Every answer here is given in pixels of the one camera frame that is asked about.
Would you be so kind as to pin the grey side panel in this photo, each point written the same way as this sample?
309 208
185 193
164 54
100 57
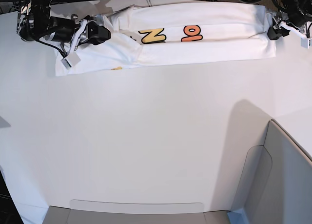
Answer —
276 183

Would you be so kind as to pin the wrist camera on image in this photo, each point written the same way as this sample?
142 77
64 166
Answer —
70 61
306 42

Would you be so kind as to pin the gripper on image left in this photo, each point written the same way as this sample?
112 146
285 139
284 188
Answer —
71 33

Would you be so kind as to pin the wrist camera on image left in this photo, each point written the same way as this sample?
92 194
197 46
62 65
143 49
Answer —
70 61

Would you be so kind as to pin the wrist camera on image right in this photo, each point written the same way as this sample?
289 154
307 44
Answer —
306 42

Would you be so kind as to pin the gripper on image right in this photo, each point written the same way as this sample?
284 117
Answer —
283 23

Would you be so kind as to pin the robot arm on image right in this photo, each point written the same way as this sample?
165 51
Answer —
295 6

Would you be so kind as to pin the white printed t-shirt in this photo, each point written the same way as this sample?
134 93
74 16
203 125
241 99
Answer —
180 33

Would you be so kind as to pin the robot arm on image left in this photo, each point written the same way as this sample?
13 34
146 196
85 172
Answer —
35 23

